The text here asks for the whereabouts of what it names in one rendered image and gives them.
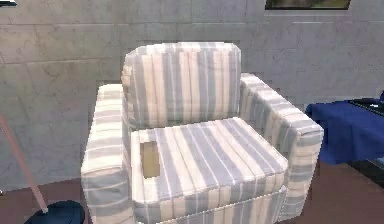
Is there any blue cloth covered table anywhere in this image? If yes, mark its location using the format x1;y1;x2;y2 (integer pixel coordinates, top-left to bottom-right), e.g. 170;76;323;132
305;98;384;165

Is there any tan flat rectangular object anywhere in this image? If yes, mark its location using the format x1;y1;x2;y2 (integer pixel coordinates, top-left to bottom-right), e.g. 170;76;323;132
139;140;161;179

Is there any grey white striped armchair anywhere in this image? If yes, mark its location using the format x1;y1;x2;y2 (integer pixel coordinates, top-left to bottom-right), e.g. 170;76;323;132
80;41;325;224

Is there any black flat tray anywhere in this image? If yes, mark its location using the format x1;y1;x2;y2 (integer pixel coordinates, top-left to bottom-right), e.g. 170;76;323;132
348;97;384;117

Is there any dark blue round lamp base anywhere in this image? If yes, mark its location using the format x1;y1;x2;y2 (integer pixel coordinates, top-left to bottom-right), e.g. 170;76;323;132
24;200;86;224

